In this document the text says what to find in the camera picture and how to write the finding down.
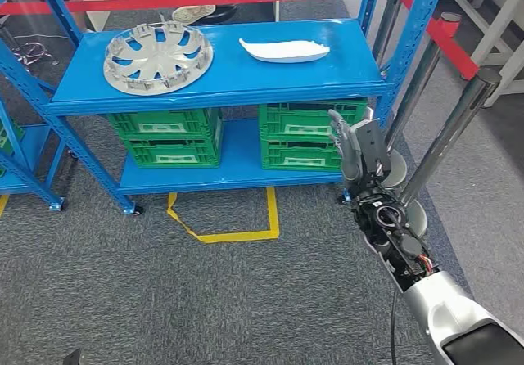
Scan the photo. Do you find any white plastic car part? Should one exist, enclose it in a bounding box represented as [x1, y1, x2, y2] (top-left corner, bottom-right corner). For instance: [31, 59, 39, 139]
[239, 38, 331, 64]

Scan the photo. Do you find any silver wheel hub cap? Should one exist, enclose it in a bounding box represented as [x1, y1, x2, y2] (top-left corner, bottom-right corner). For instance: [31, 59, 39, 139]
[103, 20, 214, 97]

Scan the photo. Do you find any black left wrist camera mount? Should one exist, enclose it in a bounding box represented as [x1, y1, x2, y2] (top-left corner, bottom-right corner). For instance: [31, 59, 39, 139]
[61, 347, 83, 365]

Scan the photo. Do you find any blue metal shelf rack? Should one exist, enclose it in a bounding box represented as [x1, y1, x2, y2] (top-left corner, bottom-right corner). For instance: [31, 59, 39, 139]
[0, 0, 451, 217]
[0, 99, 66, 213]

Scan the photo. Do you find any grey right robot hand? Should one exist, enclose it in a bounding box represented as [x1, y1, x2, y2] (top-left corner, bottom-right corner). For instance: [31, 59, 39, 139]
[327, 108, 365, 185]

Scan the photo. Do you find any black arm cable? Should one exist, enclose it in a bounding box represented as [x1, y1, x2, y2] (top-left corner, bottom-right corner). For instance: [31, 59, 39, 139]
[390, 286, 401, 365]

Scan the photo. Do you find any white frame table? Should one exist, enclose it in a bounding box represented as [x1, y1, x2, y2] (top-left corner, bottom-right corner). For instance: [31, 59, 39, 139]
[437, 0, 524, 109]

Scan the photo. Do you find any chrome chair base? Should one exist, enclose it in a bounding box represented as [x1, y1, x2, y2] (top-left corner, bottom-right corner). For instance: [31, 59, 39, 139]
[11, 39, 55, 70]

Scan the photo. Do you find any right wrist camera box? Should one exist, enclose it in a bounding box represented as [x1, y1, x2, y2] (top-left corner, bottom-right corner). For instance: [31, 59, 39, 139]
[353, 107, 393, 178]

